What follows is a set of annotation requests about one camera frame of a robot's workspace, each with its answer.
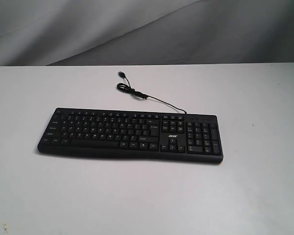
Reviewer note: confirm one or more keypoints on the black acer keyboard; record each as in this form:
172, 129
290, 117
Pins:
132, 135

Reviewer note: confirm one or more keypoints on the grey backdrop cloth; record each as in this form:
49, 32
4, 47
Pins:
145, 32

